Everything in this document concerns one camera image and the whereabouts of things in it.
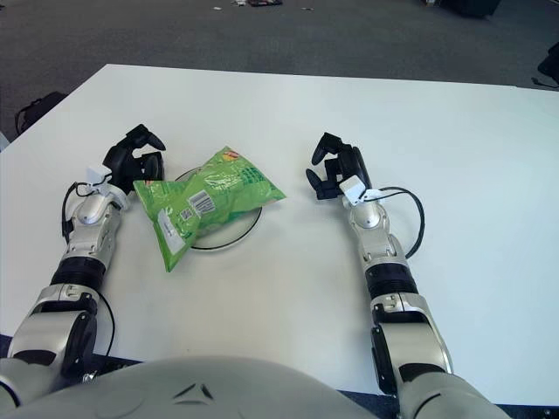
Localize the black left elbow cable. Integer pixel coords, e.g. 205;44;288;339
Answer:
93;296;115;359

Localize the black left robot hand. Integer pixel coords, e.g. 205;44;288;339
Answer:
103;124;167;197

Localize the green snack bag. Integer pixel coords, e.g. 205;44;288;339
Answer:
132;146;288;273

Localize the black chair base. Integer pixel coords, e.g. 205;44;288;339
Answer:
531;41;559;91

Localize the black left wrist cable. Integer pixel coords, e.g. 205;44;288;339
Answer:
60;182;95;239

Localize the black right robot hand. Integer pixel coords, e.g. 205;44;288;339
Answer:
304;132;373;202

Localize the white plate with black rim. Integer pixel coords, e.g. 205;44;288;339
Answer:
173;168;264;253

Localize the grey robot torso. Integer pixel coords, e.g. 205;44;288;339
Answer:
0;355;385;419

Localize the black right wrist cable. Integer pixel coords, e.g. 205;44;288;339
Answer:
375;186;425;259

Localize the large black floor object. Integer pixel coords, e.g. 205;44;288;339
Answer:
436;0;502;18

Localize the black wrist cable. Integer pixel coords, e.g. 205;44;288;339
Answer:
60;182;95;239
375;186;425;259

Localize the black backpack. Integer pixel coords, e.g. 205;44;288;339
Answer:
15;91;69;134

